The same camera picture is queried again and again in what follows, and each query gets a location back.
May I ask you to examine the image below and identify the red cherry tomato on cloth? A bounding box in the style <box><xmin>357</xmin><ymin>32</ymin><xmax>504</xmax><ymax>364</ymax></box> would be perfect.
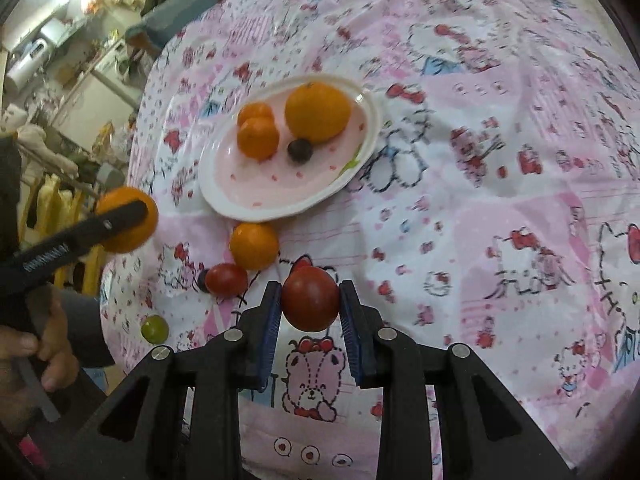
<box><xmin>204</xmin><ymin>263</ymin><xmax>248</xmax><ymax>298</ymax></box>

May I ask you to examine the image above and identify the pink Hello Kitty cloth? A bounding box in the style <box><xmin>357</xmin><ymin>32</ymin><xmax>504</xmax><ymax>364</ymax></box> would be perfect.
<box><xmin>101</xmin><ymin>0</ymin><xmax>639</xmax><ymax>467</ymax></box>

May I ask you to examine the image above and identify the large orange on plate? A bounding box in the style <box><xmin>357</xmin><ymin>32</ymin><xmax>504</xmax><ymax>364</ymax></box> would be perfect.
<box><xmin>284</xmin><ymin>81</ymin><xmax>352</xmax><ymax>145</ymax></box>

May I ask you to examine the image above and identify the dark red tomato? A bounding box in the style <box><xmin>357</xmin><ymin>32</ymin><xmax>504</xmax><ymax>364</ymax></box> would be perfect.
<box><xmin>281</xmin><ymin>266</ymin><xmax>340</xmax><ymax>333</ymax></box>

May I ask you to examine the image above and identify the white cabinet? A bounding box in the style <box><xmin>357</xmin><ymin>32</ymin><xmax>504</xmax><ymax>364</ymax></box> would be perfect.
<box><xmin>51</xmin><ymin>39</ymin><xmax>145</xmax><ymax>152</ymax></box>

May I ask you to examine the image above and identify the small mandarin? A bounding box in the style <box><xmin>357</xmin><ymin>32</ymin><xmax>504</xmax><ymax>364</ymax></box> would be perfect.
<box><xmin>236</xmin><ymin>117</ymin><xmax>280</xmax><ymax>162</ymax></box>
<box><xmin>236</xmin><ymin>101</ymin><xmax>274</xmax><ymax>127</ymax></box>

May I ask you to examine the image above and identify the small mandarin rear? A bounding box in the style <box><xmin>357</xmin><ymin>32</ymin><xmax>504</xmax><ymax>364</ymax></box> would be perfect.
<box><xmin>236</xmin><ymin>101</ymin><xmax>274</xmax><ymax>127</ymax></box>

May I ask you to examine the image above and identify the green grape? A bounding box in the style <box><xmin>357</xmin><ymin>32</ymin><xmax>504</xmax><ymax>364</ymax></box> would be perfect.
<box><xmin>140</xmin><ymin>315</ymin><xmax>169</xmax><ymax>346</ymax></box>

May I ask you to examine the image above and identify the medium orange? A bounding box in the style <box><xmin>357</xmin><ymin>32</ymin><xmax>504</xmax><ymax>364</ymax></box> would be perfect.
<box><xmin>229</xmin><ymin>222</ymin><xmax>280</xmax><ymax>271</ymax></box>

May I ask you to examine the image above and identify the small mandarin front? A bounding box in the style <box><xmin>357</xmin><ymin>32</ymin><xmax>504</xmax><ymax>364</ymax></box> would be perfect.
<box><xmin>236</xmin><ymin>117</ymin><xmax>280</xmax><ymax>162</ymax></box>

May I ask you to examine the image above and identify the teal blue pillow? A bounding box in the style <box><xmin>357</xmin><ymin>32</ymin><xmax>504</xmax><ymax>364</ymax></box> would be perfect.
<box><xmin>124</xmin><ymin>0</ymin><xmax>217</xmax><ymax>58</ymax></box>

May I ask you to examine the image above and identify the yellow wooden railing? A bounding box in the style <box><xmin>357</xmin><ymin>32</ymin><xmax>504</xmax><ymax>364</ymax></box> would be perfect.
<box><xmin>17</xmin><ymin>174</ymin><xmax>106</xmax><ymax>297</ymax></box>

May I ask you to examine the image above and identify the person's left hand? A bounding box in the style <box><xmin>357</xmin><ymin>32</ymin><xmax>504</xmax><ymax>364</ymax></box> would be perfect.
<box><xmin>1</xmin><ymin>286</ymin><xmax>79</xmax><ymax>437</ymax></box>

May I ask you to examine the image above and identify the dark grape on plate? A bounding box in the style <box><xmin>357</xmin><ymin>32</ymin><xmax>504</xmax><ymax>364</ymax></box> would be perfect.
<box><xmin>286</xmin><ymin>139</ymin><xmax>314</xmax><ymax>165</ymax></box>

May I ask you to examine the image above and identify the dark grape on cloth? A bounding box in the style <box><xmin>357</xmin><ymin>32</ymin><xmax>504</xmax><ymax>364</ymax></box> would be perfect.
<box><xmin>196</xmin><ymin>269</ymin><xmax>208</xmax><ymax>294</ymax></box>

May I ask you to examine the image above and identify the white kitchen appliance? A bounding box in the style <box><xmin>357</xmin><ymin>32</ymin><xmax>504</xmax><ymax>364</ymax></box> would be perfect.
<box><xmin>6</xmin><ymin>38</ymin><xmax>50</xmax><ymax>93</ymax></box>

